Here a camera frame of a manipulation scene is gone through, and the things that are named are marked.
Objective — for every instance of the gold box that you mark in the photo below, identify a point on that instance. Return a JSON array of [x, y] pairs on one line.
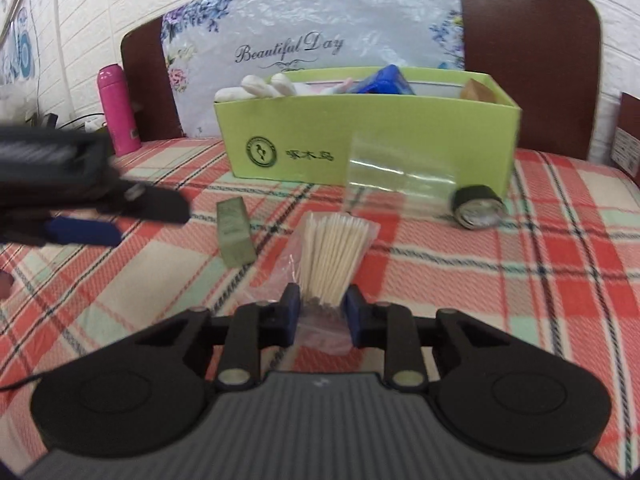
[[477, 92]]

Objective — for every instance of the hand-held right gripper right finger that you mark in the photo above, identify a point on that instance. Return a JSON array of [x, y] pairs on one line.
[[352, 310]]

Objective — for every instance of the bag of cotton swabs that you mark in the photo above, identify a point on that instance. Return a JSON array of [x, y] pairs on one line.
[[330, 260]]

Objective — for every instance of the blue wall sticker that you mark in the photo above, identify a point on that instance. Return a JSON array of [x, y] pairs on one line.
[[20, 50]]

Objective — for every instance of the light green cardboard box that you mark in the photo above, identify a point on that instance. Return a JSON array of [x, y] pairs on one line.
[[375, 130]]

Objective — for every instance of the floral plastic bag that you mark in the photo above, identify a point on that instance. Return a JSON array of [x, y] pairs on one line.
[[300, 20]]

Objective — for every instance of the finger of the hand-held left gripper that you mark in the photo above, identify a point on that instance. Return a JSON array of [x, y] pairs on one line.
[[85, 231], [155, 205]]

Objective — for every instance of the blue box with barcode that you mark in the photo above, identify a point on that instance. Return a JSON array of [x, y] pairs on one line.
[[387, 82]]

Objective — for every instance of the pink thermos bottle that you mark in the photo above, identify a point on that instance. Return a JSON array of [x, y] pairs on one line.
[[119, 115]]

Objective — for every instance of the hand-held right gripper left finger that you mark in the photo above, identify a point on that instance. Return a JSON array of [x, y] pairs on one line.
[[291, 310]]

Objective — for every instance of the brown cardboard box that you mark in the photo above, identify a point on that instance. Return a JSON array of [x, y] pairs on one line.
[[627, 140]]

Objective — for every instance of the olive green small box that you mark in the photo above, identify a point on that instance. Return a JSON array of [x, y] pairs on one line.
[[236, 235]]

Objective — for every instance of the clear plastic jar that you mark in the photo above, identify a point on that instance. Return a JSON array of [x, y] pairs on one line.
[[400, 170]]

